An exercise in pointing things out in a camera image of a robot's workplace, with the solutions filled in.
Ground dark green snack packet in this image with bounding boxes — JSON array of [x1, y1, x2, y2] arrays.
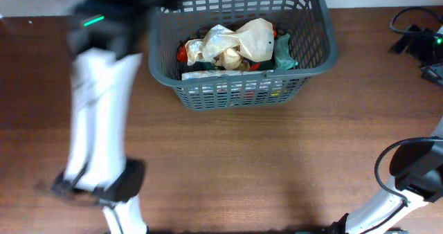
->
[[192, 59, 275, 71]]

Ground beige bag in basket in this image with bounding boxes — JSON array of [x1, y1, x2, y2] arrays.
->
[[183, 39, 251, 71]]

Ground beige paper snack bag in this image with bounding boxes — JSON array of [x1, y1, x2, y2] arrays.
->
[[200, 18, 274, 62]]

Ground grey plastic lattice basket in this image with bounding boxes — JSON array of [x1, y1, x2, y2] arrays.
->
[[149, 0, 338, 111]]

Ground red spaghetti packet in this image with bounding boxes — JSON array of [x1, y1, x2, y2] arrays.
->
[[177, 26, 278, 72]]

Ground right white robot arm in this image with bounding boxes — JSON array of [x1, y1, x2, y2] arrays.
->
[[326, 25, 442, 234]]

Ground white Kleenex tissue pack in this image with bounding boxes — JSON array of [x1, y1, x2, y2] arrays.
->
[[181, 71, 271, 93]]

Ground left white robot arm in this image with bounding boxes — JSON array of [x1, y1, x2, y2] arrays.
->
[[51, 0, 183, 233]]

